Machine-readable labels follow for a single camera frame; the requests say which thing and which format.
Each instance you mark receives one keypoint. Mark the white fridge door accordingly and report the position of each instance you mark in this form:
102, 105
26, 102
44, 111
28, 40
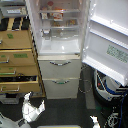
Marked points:
106, 40

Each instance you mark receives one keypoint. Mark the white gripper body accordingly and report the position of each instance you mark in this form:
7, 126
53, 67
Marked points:
30, 113

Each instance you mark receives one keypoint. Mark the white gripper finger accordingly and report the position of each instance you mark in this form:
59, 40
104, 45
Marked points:
26, 98
41, 107

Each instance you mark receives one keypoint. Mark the upper fridge drawer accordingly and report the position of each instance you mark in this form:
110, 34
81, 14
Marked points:
55, 69

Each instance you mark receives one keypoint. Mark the white blue robot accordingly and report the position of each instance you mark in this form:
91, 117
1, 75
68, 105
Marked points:
108, 91

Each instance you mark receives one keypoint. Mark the lower fridge drawer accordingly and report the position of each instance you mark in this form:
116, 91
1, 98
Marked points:
61, 89

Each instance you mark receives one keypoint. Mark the white refrigerator body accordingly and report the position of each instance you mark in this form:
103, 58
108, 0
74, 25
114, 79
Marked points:
58, 27

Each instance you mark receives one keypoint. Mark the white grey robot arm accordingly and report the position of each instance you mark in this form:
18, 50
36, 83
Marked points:
8, 123

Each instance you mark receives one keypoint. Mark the fridge drawer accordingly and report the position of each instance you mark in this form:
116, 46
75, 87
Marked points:
61, 89
55, 69

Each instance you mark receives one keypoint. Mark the grey tray under cabinet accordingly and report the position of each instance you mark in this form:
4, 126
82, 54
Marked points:
5, 99

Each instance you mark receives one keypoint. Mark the wooden drawer cabinet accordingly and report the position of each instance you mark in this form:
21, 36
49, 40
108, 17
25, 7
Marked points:
19, 68

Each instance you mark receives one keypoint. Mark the grey box on cabinet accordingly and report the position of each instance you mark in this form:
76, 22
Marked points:
13, 11

